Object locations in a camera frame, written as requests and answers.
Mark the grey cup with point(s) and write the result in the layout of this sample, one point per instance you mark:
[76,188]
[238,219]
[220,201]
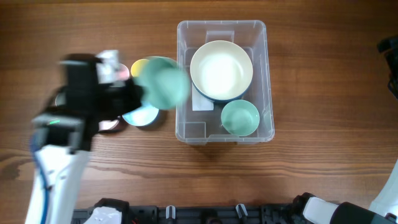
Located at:
[60,99]

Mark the pink bowl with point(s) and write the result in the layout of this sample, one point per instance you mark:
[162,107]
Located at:
[109,125]

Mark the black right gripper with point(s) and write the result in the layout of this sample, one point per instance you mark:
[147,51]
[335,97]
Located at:
[392,58]

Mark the white paper label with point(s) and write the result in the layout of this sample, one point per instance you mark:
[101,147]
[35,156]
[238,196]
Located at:
[199,102]

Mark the large dark blue bowl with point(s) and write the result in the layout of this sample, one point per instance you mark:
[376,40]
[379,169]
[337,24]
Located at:
[220,100]

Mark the clear plastic storage bin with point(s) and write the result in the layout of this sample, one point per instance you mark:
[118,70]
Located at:
[202,127]

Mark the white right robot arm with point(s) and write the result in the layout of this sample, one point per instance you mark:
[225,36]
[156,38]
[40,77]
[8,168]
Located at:
[308,208]

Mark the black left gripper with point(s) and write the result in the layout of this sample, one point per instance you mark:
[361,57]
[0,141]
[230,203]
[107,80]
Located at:
[123,97]

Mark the green bowl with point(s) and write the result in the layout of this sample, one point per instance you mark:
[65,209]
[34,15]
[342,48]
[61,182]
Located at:
[165,83]
[240,118]

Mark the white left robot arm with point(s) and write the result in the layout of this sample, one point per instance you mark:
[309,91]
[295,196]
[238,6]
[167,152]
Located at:
[63,131]

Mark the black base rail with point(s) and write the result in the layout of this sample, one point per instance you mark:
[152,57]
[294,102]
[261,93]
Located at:
[264,214]

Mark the pink cup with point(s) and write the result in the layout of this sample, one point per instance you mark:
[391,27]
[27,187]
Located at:
[124,72]

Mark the yellow cup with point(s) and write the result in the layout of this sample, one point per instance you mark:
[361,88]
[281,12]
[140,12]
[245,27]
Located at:
[137,67]

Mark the large cream bowl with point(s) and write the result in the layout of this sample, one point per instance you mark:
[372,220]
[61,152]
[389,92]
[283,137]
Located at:
[221,69]

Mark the light blue bowl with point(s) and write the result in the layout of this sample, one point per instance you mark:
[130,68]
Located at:
[143,116]

